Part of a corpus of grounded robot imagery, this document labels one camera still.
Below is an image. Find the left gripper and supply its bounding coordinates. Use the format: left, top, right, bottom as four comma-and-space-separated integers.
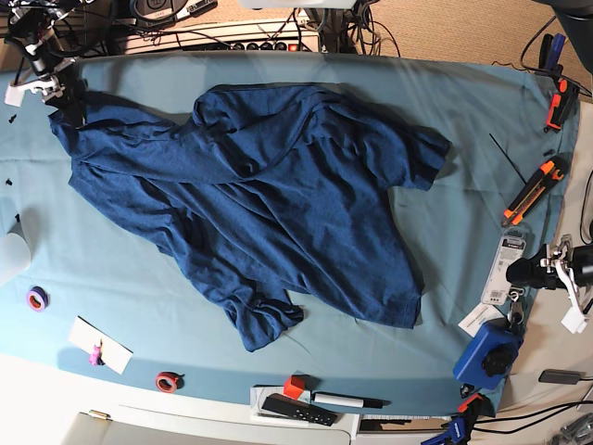
506, 245, 593, 290

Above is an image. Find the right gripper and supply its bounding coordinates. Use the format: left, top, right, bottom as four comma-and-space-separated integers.
8, 57, 87, 129

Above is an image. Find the dark blue t-shirt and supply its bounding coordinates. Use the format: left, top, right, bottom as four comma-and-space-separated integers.
49, 84, 450, 351

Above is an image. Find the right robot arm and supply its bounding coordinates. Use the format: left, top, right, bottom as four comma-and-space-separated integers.
3, 1, 101, 128

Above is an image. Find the clear blister retail package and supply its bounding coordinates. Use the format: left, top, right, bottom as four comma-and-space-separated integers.
481, 229, 526, 306

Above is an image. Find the white label card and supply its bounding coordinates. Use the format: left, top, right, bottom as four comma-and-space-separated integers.
458, 303, 503, 337

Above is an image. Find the blue box with knob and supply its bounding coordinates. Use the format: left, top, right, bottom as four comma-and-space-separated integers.
453, 318, 524, 390

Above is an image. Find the orange black utility knife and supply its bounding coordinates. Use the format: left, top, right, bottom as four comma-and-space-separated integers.
501, 156, 569, 228

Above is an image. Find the black phone device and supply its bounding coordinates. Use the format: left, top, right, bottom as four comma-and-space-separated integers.
538, 369, 582, 385

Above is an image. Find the black zip tie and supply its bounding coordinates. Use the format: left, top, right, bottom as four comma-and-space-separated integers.
488, 133, 527, 184

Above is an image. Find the blue black clamp bottom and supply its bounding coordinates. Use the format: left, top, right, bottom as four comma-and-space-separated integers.
421, 393, 491, 445

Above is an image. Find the blue black clamp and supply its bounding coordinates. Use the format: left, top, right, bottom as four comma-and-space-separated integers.
421, 393, 491, 445
536, 33, 566, 81

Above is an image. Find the light blue table cloth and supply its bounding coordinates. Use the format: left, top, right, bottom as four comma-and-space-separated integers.
1, 51, 592, 415

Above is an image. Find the purple tape roll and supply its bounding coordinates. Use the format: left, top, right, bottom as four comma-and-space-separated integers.
27, 286, 49, 312

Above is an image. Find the blue black clamp top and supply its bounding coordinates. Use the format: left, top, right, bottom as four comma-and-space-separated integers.
536, 33, 566, 81

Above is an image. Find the white paper card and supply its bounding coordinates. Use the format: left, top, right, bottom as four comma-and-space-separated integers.
69, 316, 133, 375

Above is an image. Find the white power strip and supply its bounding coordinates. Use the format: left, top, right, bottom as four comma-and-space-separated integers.
115, 18, 320, 55

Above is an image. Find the white black marker pen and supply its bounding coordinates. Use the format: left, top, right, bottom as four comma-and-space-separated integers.
311, 392, 390, 409

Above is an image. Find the small pink toy figure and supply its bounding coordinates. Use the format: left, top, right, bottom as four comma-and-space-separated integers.
89, 341, 105, 366

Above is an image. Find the red cube block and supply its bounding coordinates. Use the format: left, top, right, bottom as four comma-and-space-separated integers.
283, 375, 306, 400

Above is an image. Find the black remote control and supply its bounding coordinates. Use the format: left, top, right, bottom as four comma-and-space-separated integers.
261, 394, 338, 426

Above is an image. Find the red tape roll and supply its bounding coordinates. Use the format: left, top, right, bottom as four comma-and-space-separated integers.
155, 372, 183, 394

